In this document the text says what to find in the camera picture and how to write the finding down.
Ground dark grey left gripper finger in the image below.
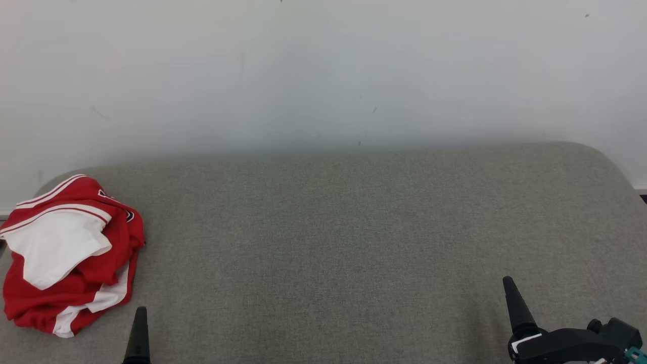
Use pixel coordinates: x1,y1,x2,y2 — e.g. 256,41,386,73
123,306,152,364

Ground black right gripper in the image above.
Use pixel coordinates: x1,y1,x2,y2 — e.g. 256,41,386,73
502,276,630,364

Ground red white basketball shorts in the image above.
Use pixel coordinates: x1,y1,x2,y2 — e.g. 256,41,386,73
3,248,145,338

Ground red white basketball jersey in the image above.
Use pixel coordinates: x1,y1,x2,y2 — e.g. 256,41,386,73
0,174,146,291

